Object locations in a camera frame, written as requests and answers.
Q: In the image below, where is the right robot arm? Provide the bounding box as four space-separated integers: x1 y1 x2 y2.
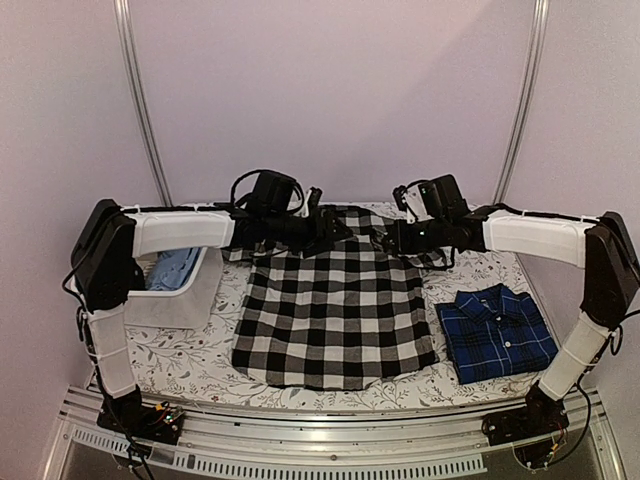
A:
385 174 639 436

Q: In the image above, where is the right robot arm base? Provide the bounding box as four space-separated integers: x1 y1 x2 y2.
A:
481 382 569 470

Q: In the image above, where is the folded blue plaid shirt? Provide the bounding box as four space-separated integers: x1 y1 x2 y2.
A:
434 284 558 385

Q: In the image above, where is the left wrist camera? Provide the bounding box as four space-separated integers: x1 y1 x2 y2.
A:
298 187 323 218

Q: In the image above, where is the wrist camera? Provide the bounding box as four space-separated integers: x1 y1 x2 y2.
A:
298 187 323 218
392 180 430 224

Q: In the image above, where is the white plastic bin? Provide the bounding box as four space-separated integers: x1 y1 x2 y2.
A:
72 245 225 330

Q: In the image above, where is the black white checkered shirt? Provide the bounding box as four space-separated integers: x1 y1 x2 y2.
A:
229 205 445 391

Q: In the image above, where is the left aluminium corner post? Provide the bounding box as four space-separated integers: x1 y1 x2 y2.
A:
113 0 173 206

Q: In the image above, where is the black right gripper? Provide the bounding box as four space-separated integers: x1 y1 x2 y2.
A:
381 216 449 255

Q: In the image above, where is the floral patterned table cloth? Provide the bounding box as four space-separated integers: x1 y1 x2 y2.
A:
94 201 566 414

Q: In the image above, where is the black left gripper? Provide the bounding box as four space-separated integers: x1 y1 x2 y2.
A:
267 208 355 260

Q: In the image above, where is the right aluminium corner post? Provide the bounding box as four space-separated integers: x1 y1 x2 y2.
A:
492 0 550 203

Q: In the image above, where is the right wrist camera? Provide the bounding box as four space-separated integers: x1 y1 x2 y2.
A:
392 180 430 224

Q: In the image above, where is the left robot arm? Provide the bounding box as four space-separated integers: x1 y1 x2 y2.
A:
62 169 351 434

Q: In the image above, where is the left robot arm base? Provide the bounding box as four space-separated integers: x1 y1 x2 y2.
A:
97 390 184 445

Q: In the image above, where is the light blue shirt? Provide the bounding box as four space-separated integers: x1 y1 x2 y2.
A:
145 247 201 291

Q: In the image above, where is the aluminium corner post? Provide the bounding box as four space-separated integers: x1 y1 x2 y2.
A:
113 0 173 206
492 0 550 203

